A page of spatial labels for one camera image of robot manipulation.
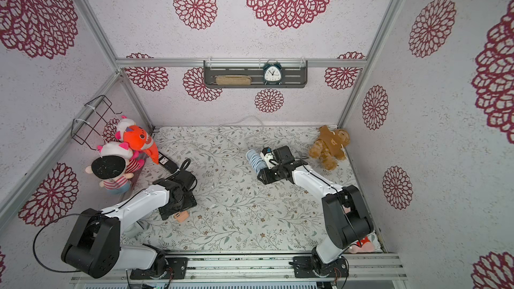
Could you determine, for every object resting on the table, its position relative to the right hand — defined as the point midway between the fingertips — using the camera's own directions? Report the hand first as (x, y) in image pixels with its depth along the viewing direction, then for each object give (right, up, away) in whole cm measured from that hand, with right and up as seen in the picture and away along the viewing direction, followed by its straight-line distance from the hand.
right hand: (262, 173), depth 90 cm
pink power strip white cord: (-33, -17, -8) cm, 38 cm away
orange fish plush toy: (-56, +15, 0) cm, 58 cm away
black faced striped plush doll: (-58, +5, -12) cm, 59 cm away
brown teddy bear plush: (+36, +12, +13) cm, 40 cm away
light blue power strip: (-3, +5, 0) cm, 6 cm away
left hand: (-35, -15, -3) cm, 38 cm away
